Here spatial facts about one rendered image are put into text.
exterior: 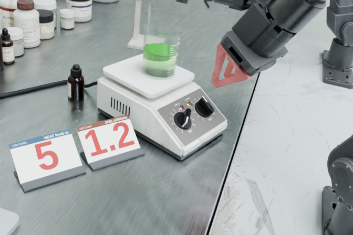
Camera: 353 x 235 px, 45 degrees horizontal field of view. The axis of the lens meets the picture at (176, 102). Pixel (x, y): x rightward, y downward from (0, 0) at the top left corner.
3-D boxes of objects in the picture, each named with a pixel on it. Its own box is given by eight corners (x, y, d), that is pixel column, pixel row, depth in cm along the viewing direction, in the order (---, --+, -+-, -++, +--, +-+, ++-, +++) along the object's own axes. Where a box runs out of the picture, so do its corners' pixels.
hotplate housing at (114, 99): (226, 133, 77) (235, 94, 73) (180, 164, 67) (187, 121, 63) (136, 86, 88) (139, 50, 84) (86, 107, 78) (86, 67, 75)
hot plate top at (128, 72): (197, 78, 76) (197, 74, 76) (151, 100, 68) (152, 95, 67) (147, 55, 82) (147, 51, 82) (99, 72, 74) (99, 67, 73)
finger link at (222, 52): (191, 71, 67) (226, 32, 61) (218, 60, 72) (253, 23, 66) (218, 106, 66) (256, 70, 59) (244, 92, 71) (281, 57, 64)
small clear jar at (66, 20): (69, 23, 113) (69, 7, 111) (78, 28, 111) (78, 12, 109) (56, 26, 111) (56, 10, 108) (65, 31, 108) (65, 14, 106)
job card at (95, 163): (144, 154, 68) (147, 133, 66) (92, 171, 63) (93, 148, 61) (125, 134, 72) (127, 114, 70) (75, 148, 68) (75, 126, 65)
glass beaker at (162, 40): (156, 63, 79) (161, 18, 74) (184, 75, 75) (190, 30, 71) (129, 74, 74) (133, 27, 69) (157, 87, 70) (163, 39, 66)
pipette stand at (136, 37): (165, 41, 111) (170, -9, 104) (159, 53, 104) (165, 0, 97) (134, 35, 111) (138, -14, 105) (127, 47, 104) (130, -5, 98)
